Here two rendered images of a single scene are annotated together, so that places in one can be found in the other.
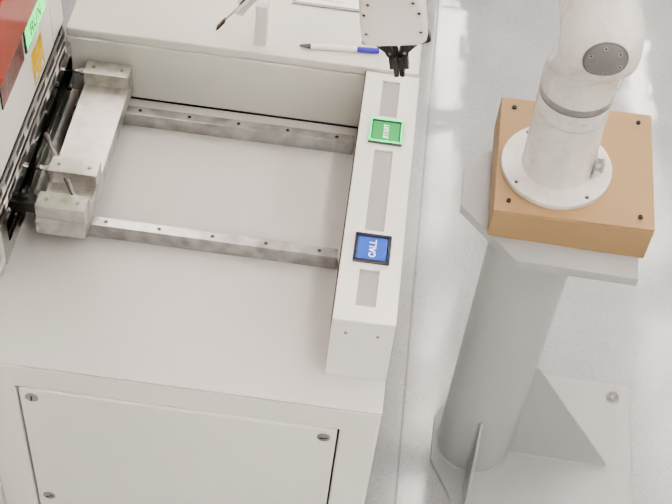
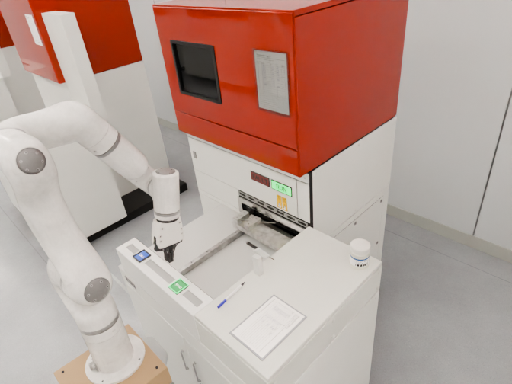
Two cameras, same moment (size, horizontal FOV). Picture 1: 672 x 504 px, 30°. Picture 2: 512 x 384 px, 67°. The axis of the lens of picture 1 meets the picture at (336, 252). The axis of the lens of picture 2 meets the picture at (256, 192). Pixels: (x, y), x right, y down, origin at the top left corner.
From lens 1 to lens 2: 2.58 m
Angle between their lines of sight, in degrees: 90
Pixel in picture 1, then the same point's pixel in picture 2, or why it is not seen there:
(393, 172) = (161, 278)
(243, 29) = (270, 270)
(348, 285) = (139, 245)
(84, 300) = (217, 225)
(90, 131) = (270, 235)
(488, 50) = not seen: outside the picture
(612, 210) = (78, 364)
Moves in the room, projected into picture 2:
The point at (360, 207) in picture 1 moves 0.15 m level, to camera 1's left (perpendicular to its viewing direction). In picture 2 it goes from (158, 262) to (188, 242)
